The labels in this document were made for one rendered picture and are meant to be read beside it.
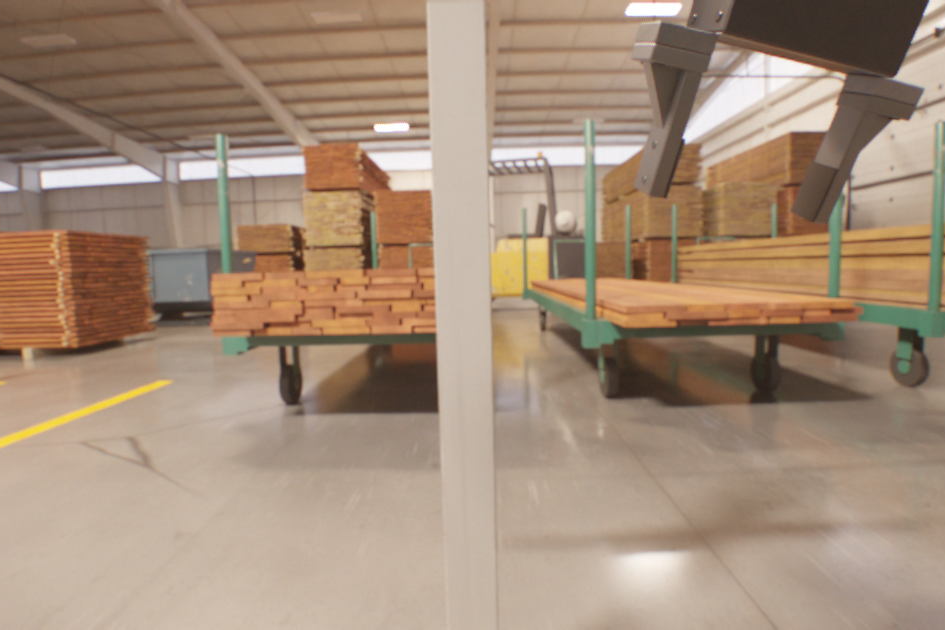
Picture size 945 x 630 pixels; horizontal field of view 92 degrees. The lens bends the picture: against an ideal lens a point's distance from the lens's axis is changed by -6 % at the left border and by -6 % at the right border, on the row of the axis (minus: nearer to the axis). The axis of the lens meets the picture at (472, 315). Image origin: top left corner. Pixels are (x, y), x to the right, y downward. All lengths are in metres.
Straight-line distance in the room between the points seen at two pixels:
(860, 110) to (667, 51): 0.15
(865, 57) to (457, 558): 0.58
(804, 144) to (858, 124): 11.15
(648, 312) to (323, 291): 1.24
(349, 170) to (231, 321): 8.01
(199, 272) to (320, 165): 3.92
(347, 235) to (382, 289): 7.97
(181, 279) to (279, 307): 5.22
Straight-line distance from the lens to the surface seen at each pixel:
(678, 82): 0.35
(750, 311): 2.12
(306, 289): 1.98
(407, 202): 9.57
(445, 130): 0.54
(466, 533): 0.60
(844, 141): 0.43
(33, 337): 5.70
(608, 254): 9.71
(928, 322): 2.96
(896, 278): 3.25
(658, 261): 10.03
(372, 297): 1.89
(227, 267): 2.38
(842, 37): 0.39
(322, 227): 9.94
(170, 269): 7.27
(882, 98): 0.43
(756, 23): 0.36
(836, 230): 2.63
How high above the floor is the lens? 0.66
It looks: 6 degrees down
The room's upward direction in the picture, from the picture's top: 1 degrees counter-clockwise
